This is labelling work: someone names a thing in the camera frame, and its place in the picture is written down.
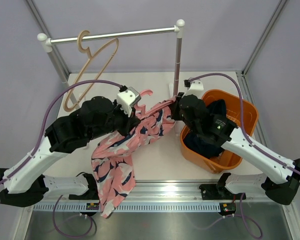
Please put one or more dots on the aluminium rail with cable duct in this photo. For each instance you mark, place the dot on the aluminium rail with cable duct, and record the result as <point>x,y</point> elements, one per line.
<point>152,197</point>

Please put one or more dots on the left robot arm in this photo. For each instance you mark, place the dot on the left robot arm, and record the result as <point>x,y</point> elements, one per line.
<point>26,185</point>

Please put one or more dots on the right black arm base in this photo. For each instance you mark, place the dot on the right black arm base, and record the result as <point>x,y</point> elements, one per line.
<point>214,191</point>

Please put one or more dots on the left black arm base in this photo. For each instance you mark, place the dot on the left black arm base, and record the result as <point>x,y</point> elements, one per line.
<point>96,192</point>

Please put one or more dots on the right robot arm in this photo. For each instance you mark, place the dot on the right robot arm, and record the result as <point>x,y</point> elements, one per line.
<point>280,177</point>

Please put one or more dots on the orange plastic basket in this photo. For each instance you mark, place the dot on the orange plastic basket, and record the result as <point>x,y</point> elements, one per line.
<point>226,160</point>

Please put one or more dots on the white clothes rack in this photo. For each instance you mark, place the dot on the white clothes rack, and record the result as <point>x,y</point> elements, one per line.
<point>48,43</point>

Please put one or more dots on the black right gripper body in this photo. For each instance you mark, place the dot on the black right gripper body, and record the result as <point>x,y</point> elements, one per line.
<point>177,114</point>

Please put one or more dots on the navy blue shorts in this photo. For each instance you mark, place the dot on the navy blue shorts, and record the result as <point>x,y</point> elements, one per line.
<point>198,144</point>

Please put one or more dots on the pink plastic hanger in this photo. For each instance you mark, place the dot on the pink plastic hanger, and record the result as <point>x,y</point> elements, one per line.
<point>142,113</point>

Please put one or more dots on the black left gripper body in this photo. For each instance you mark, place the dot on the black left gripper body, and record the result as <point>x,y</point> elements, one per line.
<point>126,121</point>

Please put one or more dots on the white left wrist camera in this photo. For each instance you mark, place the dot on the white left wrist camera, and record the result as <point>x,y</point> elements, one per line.
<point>127,98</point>

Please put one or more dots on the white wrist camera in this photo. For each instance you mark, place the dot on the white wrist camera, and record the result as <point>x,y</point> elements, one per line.
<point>127,98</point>
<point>194,87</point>

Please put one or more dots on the pink shark print shorts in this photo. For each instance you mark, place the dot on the pink shark print shorts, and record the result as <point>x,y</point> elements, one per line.
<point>112,161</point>

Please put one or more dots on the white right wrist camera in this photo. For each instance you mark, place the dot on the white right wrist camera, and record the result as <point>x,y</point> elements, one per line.
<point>194,87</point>

